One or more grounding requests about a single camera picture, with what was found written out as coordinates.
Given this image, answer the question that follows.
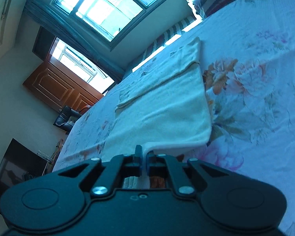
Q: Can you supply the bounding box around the cream knit sweater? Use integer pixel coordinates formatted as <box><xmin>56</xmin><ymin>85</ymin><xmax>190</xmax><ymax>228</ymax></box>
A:
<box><xmin>104</xmin><ymin>36</ymin><xmax>213</xmax><ymax>190</ymax></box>

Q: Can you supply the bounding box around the bedroom window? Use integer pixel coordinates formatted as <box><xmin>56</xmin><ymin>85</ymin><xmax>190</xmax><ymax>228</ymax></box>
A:
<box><xmin>52</xmin><ymin>0</ymin><xmax>168</xmax><ymax>49</ymax></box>

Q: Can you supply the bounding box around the black chair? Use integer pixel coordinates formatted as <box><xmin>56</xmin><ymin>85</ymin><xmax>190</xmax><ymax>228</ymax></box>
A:
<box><xmin>53</xmin><ymin>105</ymin><xmax>92</xmax><ymax>135</ymax></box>

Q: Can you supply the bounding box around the black television screen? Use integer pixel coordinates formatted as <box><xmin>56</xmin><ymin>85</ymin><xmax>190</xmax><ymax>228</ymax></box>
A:
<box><xmin>0</xmin><ymin>138</ymin><xmax>49</xmax><ymax>213</ymax></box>

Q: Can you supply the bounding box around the brown wooden door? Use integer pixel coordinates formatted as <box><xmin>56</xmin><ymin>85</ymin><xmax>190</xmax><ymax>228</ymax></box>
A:
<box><xmin>23</xmin><ymin>61</ymin><xmax>103</xmax><ymax>112</ymax></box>

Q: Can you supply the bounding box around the striped mattress sheet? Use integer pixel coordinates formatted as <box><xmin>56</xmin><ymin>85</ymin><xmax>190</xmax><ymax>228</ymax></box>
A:
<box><xmin>123</xmin><ymin>15</ymin><xmax>202</xmax><ymax>79</ymax></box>

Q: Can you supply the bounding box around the floral white bed sheet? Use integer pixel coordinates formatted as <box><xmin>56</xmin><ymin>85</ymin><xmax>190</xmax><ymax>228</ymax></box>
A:
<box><xmin>54</xmin><ymin>0</ymin><xmax>295</xmax><ymax>235</ymax></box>

